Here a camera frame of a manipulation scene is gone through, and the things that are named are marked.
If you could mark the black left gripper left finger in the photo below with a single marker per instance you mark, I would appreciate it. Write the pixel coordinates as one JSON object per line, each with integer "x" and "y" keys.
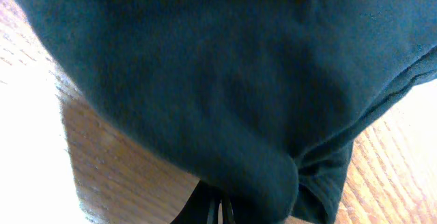
{"x": 202, "y": 207}

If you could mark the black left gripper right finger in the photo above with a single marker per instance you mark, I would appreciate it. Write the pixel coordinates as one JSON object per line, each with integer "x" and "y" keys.
{"x": 227, "y": 211}

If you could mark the black nike t-shirt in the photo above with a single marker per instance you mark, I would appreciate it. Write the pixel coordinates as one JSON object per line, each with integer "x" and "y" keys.
{"x": 261, "y": 99}

